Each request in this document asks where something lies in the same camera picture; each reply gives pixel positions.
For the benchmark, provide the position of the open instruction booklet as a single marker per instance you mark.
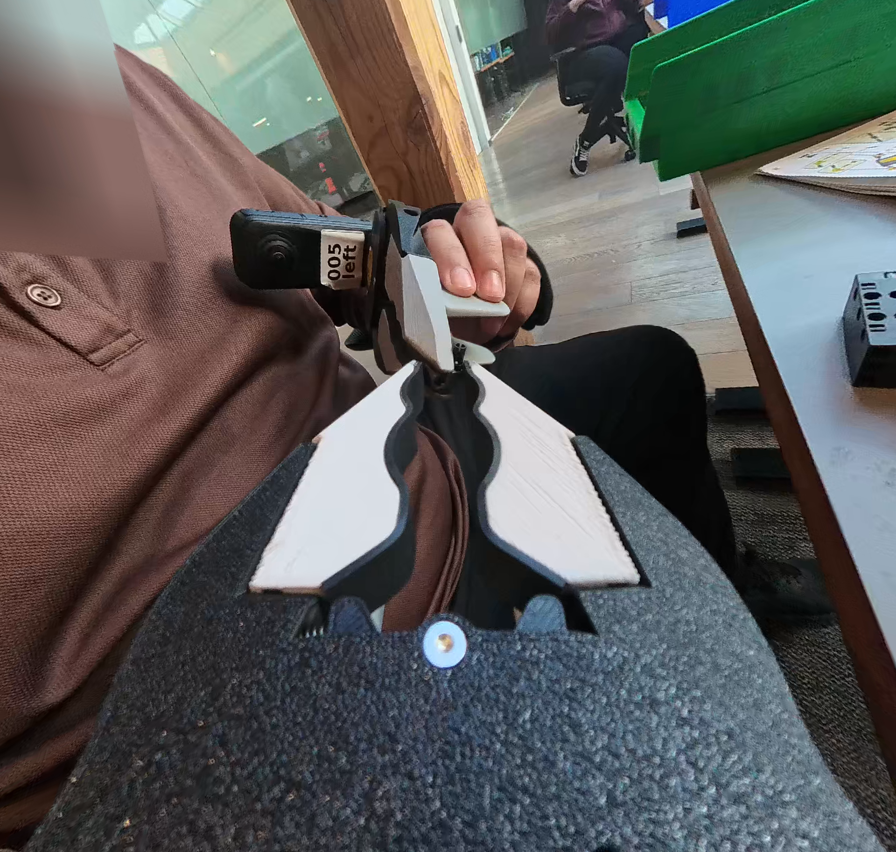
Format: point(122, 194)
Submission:
point(840, 162)

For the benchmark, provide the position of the black metal table foot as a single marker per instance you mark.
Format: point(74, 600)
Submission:
point(759, 463)
point(689, 227)

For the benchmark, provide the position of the person's brown shirt torso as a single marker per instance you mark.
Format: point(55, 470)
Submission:
point(140, 446)

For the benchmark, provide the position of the black yellow toy base assembly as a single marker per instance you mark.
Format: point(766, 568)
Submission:
point(871, 334)

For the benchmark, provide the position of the white framed glass partition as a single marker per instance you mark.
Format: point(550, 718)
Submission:
point(231, 47)

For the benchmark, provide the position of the person's left hand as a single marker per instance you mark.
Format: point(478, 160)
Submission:
point(483, 250)

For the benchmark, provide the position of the grey connector with black pins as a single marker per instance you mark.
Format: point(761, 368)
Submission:
point(458, 358)

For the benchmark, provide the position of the wooden table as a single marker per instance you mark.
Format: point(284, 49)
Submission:
point(378, 75)

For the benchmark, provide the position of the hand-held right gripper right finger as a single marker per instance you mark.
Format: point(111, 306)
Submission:
point(560, 509)

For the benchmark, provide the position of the green plastic bin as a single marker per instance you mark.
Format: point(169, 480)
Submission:
point(770, 82)

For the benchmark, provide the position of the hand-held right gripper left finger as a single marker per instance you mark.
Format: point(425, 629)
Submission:
point(343, 509)

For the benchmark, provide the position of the person's black shoe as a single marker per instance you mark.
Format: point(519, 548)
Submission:
point(784, 586)

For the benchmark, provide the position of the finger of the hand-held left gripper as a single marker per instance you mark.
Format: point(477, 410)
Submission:
point(427, 306)

